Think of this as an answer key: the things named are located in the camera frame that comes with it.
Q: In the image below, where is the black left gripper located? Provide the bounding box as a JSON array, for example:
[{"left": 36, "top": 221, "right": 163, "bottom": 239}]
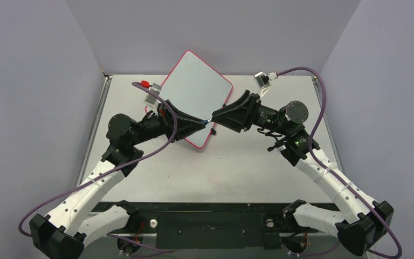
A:
[{"left": 129, "top": 100, "right": 205, "bottom": 147}]

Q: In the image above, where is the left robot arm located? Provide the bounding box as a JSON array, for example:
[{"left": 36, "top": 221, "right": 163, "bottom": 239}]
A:
[{"left": 29, "top": 101, "right": 207, "bottom": 258}]

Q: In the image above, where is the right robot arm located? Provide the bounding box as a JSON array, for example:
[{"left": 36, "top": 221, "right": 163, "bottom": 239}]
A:
[{"left": 211, "top": 91, "right": 394, "bottom": 256}]

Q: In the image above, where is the pink framed whiteboard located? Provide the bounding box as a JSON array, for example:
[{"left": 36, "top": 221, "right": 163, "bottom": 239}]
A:
[{"left": 144, "top": 50, "right": 234, "bottom": 149}]

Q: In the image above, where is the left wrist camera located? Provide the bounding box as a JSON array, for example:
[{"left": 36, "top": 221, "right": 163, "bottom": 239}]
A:
[{"left": 141, "top": 80, "right": 161, "bottom": 107}]

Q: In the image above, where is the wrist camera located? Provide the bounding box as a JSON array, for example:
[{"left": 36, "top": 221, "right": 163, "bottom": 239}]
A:
[
  {"left": 141, "top": 80, "right": 161, "bottom": 107},
  {"left": 253, "top": 71, "right": 278, "bottom": 99}
]

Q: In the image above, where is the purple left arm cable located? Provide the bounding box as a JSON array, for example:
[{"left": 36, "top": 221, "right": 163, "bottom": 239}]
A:
[{"left": 17, "top": 81, "right": 178, "bottom": 238}]

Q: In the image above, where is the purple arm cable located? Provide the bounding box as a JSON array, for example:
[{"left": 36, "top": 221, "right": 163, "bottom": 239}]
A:
[
  {"left": 17, "top": 81, "right": 178, "bottom": 238},
  {"left": 275, "top": 66, "right": 403, "bottom": 259}
]

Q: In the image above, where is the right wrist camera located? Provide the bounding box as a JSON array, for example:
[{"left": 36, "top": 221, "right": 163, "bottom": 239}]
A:
[{"left": 253, "top": 71, "right": 278, "bottom": 99}]

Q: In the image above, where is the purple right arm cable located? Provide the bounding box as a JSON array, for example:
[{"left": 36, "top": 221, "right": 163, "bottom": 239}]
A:
[{"left": 275, "top": 66, "right": 403, "bottom": 259}]

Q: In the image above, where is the black table front rail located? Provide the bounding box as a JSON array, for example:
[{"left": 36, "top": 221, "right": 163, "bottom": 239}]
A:
[{"left": 85, "top": 202, "right": 340, "bottom": 250}]

